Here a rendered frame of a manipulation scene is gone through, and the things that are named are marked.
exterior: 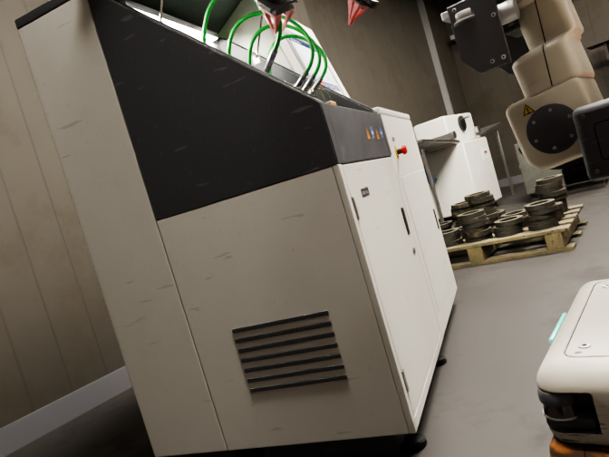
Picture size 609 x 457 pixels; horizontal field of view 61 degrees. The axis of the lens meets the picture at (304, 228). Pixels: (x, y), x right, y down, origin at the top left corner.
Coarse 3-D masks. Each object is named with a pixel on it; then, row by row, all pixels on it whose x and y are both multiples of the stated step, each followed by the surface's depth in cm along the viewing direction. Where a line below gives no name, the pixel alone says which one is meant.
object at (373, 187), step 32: (384, 160) 180; (352, 192) 134; (384, 192) 168; (384, 224) 157; (384, 256) 148; (416, 256) 189; (384, 288) 140; (416, 288) 176; (416, 320) 164; (416, 352) 154; (416, 384) 145
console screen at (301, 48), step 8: (288, 32) 223; (288, 40) 216; (296, 40) 228; (296, 48) 221; (304, 48) 233; (296, 56) 215; (304, 56) 226; (304, 64) 219; (312, 72) 224; (320, 72) 236; (328, 72) 251; (328, 80) 242; (336, 88) 248
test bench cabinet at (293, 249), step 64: (256, 192) 139; (320, 192) 132; (192, 256) 149; (256, 256) 142; (320, 256) 135; (192, 320) 153; (256, 320) 145; (320, 320) 138; (384, 320) 133; (256, 384) 148; (320, 384) 141; (384, 384) 135; (320, 448) 148; (384, 448) 141
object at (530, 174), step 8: (520, 160) 533; (520, 168) 534; (528, 168) 530; (528, 176) 532; (536, 176) 528; (544, 176) 524; (528, 184) 534; (576, 184) 517; (584, 184) 513; (592, 184) 509; (600, 184) 505; (528, 192) 535; (568, 192) 523; (576, 192) 519; (536, 200) 541
